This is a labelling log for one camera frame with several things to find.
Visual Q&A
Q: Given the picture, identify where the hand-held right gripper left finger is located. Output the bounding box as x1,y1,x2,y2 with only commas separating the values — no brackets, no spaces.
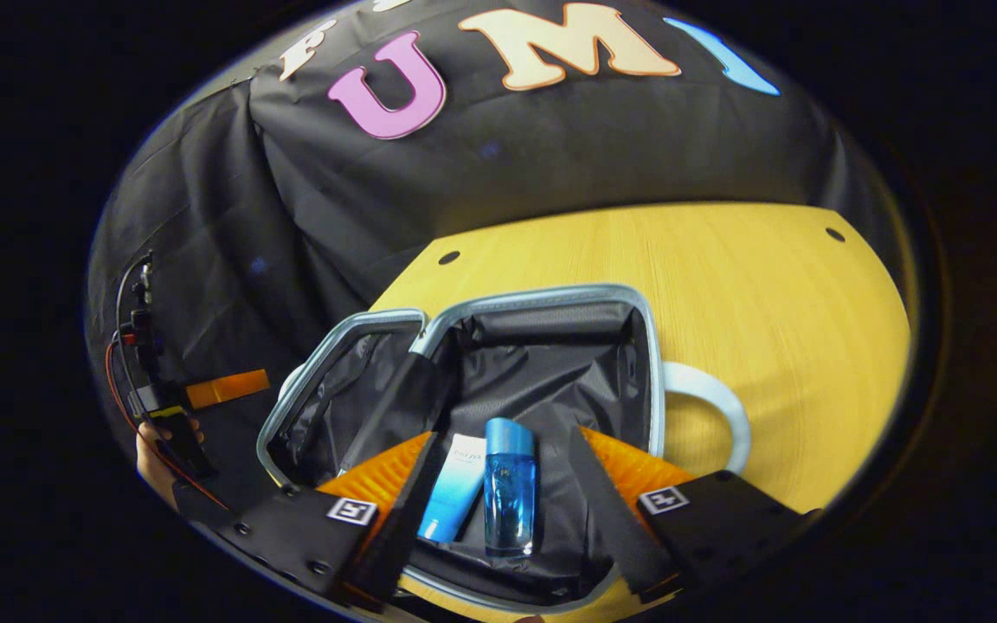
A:
209,430,446,611

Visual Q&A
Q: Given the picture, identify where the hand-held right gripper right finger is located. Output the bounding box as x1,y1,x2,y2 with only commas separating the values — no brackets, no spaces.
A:
566,424,821,605

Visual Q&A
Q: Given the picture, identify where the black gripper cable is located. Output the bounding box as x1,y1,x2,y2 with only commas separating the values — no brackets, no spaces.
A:
113,251,158,347

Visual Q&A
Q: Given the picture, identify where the blue glass skincare bottle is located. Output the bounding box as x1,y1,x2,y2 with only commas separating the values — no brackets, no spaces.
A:
483,417,539,556

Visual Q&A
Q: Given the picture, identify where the black backdrop cloth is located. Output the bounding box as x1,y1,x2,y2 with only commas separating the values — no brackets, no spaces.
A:
87,0,906,511

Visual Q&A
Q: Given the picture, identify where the red gripper cable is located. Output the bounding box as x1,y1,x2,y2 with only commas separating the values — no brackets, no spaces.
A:
104,340,231,513

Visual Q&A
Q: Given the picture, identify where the blue white skincare tube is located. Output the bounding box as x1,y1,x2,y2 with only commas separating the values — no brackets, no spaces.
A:
417,434,489,544

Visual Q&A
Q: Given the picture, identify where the light blue suitcase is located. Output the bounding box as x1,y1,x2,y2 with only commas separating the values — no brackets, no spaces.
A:
256,283,752,617

